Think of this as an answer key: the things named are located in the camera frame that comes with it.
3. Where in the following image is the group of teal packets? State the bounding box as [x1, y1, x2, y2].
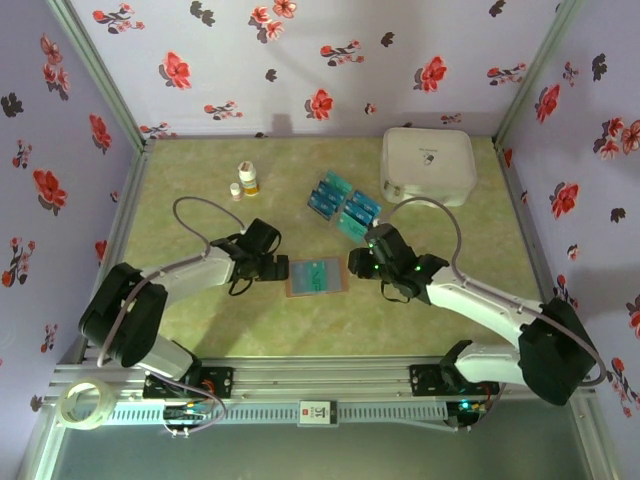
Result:
[305, 169, 384, 240]

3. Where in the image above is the white zip medicine pouch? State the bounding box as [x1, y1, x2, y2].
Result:
[378, 127, 478, 207]

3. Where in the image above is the teal membership card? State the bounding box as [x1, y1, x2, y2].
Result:
[336, 213, 370, 240]
[291, 259, 335, 295]
[321, 170, 352, 194]

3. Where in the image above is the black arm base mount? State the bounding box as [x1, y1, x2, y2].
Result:
[408, 363, 501, 398]
[143, 367, 235, 400]

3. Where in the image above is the grey right arm cable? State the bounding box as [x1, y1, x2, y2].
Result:
[377, 195, 608, 432]

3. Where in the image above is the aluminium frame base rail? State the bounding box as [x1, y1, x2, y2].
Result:
[42, 355, 599, 406]

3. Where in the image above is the clear tape roll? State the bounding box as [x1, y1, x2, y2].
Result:
[58, 378, 116, 431]

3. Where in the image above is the white label tag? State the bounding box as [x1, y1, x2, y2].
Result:
[298, 399, 340, 428]

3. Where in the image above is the aluminium frame post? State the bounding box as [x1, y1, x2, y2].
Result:
[45, 0, 157, 154]
[492, 0, 587, 146]

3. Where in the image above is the white slotted cable duct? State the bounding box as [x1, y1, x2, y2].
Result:
[107, 402, 449, 426]

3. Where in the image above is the large white pill bottle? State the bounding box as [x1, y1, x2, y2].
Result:
[237, 160, 261, 198]

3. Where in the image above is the aluminium side rail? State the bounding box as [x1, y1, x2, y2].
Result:
[492, 139, 586, 359]
[54, 139, 157, 369]

